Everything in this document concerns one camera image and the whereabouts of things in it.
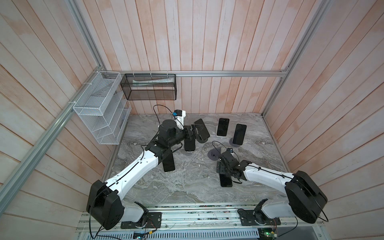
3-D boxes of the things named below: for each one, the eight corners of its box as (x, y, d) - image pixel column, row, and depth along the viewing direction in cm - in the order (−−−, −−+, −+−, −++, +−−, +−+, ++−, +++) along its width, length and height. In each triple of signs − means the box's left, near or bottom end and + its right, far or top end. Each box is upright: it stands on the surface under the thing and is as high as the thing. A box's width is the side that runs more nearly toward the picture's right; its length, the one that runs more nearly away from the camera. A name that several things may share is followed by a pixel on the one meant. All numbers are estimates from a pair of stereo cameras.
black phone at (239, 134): (231, 146, 104) (236, 133, 93) (231, 136, 109) (236, 123, 98) (240, 147, 103) (246, 135, 92) (240, 137, 108) (246, 125, 97)
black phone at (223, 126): (217, 137, 109) (220, 125, 98) (216, 130, 113) (218, 118, 103) (226, 137, 109) (230, 125, 98) (225, 130, 113) (228, 118, 103)
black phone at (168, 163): (163, 171, 92) (161, 166, 86) (165, 158, 97) (163, 152, 91) (174, 171, 92) (173, 166, 86) (175, 158, 97) (174, 152, 91)
